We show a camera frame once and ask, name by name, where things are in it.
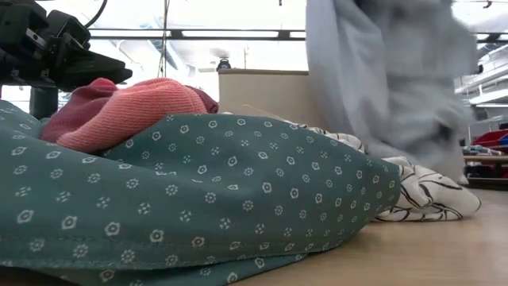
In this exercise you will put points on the beige cardboard box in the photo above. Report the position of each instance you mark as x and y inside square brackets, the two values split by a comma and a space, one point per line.
[262, 91]

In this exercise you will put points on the black dome device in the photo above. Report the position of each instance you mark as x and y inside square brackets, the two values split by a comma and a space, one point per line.
[224, 64]

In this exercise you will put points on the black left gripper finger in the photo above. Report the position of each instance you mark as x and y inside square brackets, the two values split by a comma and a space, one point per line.
[97, 70]

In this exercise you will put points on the white garment with black lines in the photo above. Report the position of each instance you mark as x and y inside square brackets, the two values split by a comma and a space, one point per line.
[432, 194]

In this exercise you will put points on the grey tubular device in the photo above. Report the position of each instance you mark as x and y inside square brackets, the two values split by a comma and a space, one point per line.
[476, 151]

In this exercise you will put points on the red knit garment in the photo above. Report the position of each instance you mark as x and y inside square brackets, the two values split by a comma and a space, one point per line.
[131, 111]

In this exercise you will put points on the wooden background table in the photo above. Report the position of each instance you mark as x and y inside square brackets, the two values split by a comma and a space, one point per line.
[486, 159]

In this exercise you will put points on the green patterned shirt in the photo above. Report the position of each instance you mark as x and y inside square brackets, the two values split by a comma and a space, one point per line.
[198, 190]

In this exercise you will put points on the blue plastic bin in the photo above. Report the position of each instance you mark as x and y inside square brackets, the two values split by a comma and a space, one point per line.
[505, 140]

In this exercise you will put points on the light blue grey garment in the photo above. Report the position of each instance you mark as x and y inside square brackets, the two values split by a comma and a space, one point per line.
[381, 79]

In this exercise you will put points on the red plastic bin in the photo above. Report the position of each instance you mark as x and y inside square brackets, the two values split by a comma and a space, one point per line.
[490, 139]

